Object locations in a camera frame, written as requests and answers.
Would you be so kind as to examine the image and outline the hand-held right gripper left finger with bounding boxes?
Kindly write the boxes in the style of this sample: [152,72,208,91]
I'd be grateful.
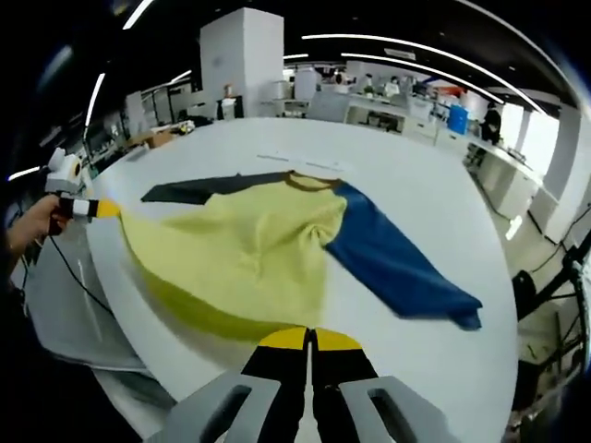
[154,326,309,443]

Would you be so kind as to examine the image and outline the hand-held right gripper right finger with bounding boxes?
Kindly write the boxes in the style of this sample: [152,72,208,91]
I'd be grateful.
[309,328,452,443]

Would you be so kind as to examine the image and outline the yellow long-sleeved garment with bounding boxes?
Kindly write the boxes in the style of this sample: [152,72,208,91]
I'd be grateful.
[115,169,484,346]

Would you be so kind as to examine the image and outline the person's left hand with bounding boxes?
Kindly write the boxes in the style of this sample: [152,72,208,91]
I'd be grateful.
[9,194,71,260]

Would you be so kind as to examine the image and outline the cardboard box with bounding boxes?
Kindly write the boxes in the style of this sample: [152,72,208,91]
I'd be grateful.
[130,130,176,150]

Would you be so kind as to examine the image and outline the grey low table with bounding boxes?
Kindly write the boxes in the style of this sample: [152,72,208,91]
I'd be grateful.
[25,225,156,370]

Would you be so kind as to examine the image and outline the white square pillar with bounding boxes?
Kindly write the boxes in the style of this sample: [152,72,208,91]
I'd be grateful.
[199,7,285,122]

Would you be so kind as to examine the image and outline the black tripod stand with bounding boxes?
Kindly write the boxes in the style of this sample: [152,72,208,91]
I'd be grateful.
[511,239,591,325]

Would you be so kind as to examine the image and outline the long white counter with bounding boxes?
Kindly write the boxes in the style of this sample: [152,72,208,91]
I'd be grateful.
[464,138,561,241]

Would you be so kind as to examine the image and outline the curved ceiling light strip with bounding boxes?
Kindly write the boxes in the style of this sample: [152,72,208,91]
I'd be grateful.
[341,53,505,105]
[301,33,545,114]

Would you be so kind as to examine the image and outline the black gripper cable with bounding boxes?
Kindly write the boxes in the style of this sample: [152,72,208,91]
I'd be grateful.
[45,230,119,322]

